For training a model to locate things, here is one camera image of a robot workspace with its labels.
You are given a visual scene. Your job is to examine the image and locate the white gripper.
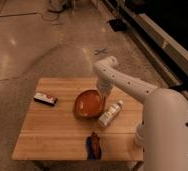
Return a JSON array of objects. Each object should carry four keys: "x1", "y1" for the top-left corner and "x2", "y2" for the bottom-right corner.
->
[{"x1": 96, "y1": 78, "x2": 113, "y2": 98}]

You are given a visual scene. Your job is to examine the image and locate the orange ceramic bowl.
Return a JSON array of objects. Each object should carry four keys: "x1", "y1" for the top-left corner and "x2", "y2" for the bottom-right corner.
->
[{"x1": 73, "y1": 90, "x2": 106, "y2": 118}]

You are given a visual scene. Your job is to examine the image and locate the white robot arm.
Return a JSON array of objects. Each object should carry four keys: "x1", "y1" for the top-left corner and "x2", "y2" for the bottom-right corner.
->
[{"x1": 93, "y1": 56, "x2": 188, "y2": 171}]

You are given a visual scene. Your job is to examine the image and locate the white plastic bottle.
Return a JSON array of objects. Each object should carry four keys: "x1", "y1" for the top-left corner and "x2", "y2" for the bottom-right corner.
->
[{"x1": 98, "y1": 100, "x2": 123, "y2": 127}]

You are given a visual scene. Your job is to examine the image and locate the black floor mat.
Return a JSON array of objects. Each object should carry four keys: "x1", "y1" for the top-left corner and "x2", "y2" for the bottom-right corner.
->
[{"x1": 108, "y1": 19, "x2": 127, "y2": 32}]

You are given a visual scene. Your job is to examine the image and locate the wooden table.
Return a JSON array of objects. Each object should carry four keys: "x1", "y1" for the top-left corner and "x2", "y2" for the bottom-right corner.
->
[{"x1": 12, "y1": 78, "x2": 143, "y2": 161}]

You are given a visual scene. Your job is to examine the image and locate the white object on floor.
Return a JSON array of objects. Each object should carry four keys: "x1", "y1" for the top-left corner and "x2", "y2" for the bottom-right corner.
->
[{"x1": 48, "y1": 0, "x2": 67, "y2": 12}]

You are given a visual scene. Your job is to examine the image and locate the long white metal rail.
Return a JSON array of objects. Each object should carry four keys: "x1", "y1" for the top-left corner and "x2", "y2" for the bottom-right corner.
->
[{"x1": 104, "y1": 0, "x2": 188, "y2": 84}]

